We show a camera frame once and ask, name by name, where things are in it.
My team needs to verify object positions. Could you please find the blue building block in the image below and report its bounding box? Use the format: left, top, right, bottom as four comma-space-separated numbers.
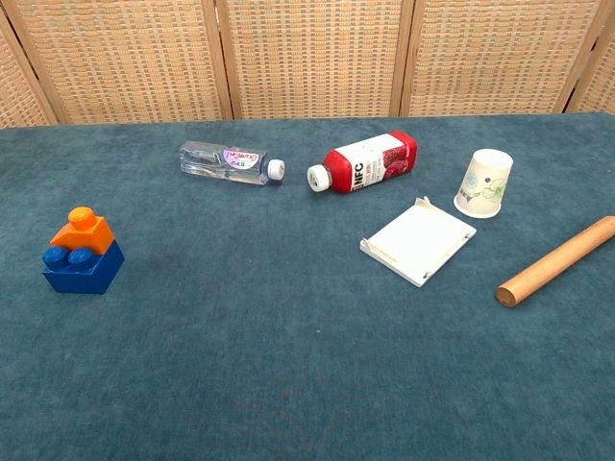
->
41, 239, 126, 295

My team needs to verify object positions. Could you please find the orange toy brick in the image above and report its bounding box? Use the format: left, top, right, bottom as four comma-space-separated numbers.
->
49, 206, 116, 256

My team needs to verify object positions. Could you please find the red and white box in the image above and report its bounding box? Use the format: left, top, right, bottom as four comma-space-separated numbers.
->
307, 130, 419, 194

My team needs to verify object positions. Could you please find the white square plastic tray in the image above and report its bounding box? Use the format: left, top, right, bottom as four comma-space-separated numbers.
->
358, 195, 478, 288

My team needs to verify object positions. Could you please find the clear plastic water bottle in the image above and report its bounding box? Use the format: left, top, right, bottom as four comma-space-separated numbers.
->
180, 140, 286, 186

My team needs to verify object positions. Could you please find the teal felt table cloth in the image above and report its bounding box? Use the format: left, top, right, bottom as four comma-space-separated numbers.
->
0, 110, 615, 461

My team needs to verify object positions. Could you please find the woven rattan screen panel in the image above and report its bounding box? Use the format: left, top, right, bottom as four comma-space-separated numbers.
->
389, 0, 615, 117
201, 0, 414, 120
566, 23, 615, 114
4, 0, 235, 126
0, 9, 60, 130

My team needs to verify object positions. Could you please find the white floral paper cup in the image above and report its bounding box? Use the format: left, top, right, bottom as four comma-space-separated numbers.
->
453, 148, 514, 220

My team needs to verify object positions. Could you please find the wooden cylindrical rod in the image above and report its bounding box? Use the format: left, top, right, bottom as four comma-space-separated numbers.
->
495, 215, 615, 309

